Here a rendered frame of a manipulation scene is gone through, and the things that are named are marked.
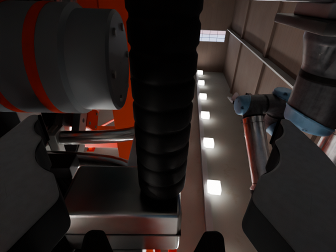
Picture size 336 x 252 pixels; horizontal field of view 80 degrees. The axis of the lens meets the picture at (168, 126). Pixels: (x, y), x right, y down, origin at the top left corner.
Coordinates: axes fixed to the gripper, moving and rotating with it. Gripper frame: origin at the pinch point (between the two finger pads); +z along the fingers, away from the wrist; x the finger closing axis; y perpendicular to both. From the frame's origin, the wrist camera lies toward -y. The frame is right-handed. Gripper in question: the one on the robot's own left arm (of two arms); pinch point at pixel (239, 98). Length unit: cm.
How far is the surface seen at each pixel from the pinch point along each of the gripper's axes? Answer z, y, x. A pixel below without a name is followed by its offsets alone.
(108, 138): -63, 16, 64
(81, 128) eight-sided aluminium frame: -50, 9, 72
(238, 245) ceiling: 160, -495, -263
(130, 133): -62, 17, 60
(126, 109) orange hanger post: -17, -2, 61
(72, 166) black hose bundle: -73, 18, 68
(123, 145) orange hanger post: -17, -22, 61
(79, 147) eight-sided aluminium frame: -54, 6, 72
